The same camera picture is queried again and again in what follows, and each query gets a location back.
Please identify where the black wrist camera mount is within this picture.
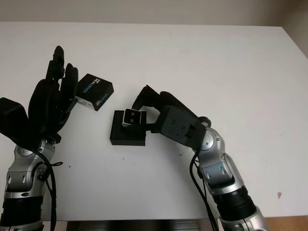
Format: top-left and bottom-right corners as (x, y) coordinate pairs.
(156, 107), (207, 149)
(0, 97), (29, 145)

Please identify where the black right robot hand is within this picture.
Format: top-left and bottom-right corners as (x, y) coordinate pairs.
(131, 85), (199, 135)

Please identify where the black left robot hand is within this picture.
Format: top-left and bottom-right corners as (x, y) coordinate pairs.
(27, 45), (79, 142)

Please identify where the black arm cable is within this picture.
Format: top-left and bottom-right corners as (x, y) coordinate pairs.
(189, 151), (217, 231)
(25, 148), (64, 222)

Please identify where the small silver depth camera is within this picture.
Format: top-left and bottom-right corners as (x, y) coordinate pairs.
(122, 108), (142, 127)

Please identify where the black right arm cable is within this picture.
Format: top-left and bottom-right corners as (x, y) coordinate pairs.
(189, 151), (217, 231)

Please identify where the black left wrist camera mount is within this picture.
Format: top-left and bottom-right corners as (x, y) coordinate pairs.
(0, 97), (29, 145)

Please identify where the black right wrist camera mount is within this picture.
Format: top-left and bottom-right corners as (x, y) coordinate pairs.
(156, 107), (207, 149)

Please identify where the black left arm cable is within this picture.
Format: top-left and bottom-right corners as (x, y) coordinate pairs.
(25, 148), (64, 222)

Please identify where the black printed box lid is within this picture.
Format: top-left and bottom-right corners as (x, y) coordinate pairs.
(74, 73), (114, 112)

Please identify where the dark robot torso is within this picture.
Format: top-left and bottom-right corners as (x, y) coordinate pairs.
(67, 221), (202, 231)

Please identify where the black box base with foam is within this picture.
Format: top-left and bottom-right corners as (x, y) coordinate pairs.
(109, 110), (147, 147)

